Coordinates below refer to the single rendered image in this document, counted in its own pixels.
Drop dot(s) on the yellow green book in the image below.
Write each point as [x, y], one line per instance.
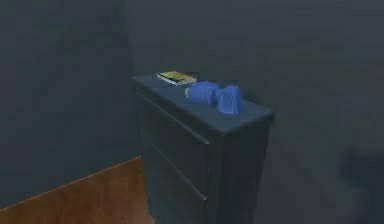
[176, 77]

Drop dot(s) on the dark grey chest of drawers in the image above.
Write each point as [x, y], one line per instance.
[186, 156]

